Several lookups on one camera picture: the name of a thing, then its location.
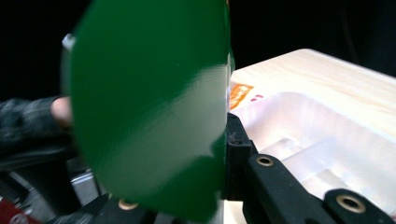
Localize red snack packet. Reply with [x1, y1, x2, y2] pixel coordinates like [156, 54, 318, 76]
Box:
[0, 195, 43, 224]

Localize orange and white snack packet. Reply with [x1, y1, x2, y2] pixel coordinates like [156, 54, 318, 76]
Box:
[229, 81, 265, 110]

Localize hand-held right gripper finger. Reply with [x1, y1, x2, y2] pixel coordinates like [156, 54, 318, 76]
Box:
[225, 112, 254, 201]

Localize clear plastic container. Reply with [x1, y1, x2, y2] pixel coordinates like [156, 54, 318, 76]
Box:
[231, 91, 396, 217]

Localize green snack packet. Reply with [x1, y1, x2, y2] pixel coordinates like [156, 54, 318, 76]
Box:
[61, 0, 236, 224]

